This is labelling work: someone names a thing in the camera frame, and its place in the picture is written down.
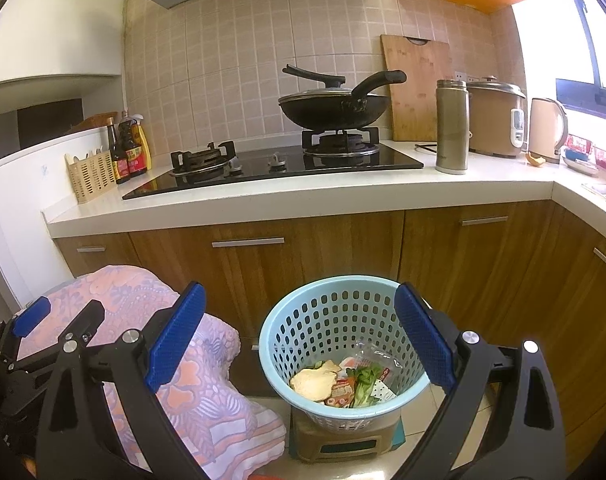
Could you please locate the thin dark sauce bottle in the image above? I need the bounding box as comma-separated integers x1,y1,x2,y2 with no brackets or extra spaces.
107,116,132,185

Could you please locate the dark green leaf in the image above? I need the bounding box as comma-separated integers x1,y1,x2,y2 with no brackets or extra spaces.
345,365,384,408

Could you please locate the wooden cutting board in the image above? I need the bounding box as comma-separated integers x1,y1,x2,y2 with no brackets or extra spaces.
380,34,456,142

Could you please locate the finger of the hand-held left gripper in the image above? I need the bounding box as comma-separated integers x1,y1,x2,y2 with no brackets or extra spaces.
0,296,51,361
58,300,105,356

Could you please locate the light blue plastic basket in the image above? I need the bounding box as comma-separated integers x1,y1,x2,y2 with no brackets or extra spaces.
259,275,431,435

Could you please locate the yellow oil bottle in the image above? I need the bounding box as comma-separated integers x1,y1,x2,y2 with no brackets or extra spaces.
132,115,153,172

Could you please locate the large orange fruit peel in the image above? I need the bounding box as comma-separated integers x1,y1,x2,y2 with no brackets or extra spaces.
289,360,343,402

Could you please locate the olive metal thermos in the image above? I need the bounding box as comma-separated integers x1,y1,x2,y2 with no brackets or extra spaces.
435,79,471,176

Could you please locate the pink floral blanket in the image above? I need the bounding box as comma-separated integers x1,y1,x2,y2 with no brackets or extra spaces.
15,265,288,473

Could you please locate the brown plastic stool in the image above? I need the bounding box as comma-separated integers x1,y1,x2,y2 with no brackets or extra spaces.
288,407,406,466

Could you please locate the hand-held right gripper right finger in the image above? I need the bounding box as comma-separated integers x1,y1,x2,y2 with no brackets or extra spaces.
393,282,568,480

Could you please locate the large dark sauce bottle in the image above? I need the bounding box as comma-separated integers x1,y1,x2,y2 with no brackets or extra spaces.
118,112,148,178

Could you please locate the blue bowl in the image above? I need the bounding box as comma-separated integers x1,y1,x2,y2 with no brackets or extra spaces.
563,147,600,177

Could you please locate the wooden kitchen cabinet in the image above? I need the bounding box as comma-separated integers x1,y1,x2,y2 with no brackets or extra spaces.
53,200,606,461

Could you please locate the beige electric kettle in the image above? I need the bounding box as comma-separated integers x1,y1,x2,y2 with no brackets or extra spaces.
527,97,569,164

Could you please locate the dark window frame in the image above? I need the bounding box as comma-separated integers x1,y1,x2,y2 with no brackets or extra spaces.
556,0,606,126

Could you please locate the glass wok lid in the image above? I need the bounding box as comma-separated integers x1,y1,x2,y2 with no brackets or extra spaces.
278,64,389,106

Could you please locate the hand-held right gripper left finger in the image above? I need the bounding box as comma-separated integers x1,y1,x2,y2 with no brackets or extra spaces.
35,281,207,480

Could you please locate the black wok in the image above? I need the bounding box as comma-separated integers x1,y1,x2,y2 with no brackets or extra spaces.
278,70,408,132

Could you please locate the beige rice cooker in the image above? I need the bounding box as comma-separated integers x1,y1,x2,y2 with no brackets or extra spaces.
466,76,527,158

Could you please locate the beige chopstick holder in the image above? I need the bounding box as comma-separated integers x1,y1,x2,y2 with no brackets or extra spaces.
65,149,118,205

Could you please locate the clear plastic bag red label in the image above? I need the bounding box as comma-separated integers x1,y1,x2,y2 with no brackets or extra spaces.
340,342,409,403

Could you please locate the black gas stove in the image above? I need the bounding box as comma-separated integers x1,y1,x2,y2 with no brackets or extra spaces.
122,127,425,201

